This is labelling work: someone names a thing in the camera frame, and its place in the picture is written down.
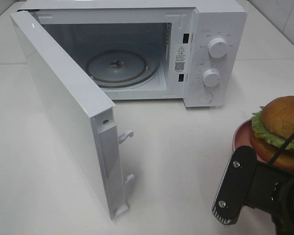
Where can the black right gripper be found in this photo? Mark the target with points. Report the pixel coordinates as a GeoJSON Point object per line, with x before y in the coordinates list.
{"type": "Point", "coordinates": [271, 190]}

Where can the pink round plate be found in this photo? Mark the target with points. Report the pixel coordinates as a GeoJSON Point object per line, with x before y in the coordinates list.
{"type": "Point", "coordinates": [244, 135]}

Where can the toy burger with lettuce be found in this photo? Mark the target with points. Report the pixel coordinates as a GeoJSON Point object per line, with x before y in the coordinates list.
{"type": "Point", "coordinates": [271, 127]}

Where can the white round door button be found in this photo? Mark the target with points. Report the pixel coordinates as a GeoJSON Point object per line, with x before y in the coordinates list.
{"type": "Point", "coordinates": [205, 97]}

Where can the white microwave door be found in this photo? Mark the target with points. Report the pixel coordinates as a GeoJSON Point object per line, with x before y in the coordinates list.
{"type": "Point", "coordinates": [81, 112]}

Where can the lower white timer knob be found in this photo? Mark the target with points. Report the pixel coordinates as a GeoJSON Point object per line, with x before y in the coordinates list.
{"type": "Point", "coordinates": [211, 77]}

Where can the upper white power knob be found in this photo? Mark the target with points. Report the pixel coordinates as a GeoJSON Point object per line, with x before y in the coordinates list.
{"type": "Point", "coordinates": [217, 47]}

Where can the white microwave oven body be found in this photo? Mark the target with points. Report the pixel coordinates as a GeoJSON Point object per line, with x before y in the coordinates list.
{"type": "Point", "coordinates": [80, 26]}

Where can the white warning label sticker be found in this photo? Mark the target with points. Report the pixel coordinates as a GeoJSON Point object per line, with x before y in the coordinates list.
{"type": "Point", "coordinates": [180, 58]}

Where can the glass microwave turntable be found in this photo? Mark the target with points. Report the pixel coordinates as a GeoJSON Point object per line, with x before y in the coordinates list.
{"type": "Point", "coordinates": [122, 64]}

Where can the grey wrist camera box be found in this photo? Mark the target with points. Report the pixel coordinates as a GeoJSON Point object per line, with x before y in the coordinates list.
{"type": "Point", "coordinates": [234, 185]}

